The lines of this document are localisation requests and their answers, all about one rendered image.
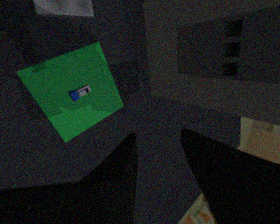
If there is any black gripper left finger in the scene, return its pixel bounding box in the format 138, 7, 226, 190
0, 133, 138, 224

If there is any green flat square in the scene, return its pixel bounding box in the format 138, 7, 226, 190
16, 42, 124, 143

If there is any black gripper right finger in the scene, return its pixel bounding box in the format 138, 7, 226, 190
181, 128, 280, 224

